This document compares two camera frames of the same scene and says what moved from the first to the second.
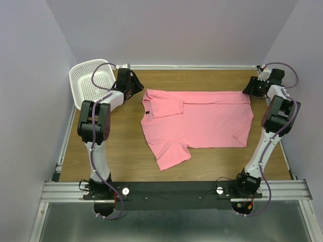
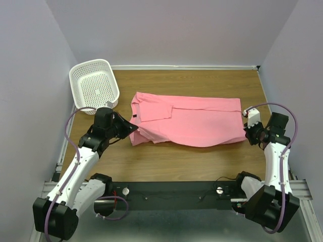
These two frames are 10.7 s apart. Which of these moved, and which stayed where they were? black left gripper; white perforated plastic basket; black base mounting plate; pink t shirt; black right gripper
Moved: pink t shirt; black left gripper; black right gripper
Stayed: white perforated plastic basket; black base mounting plate
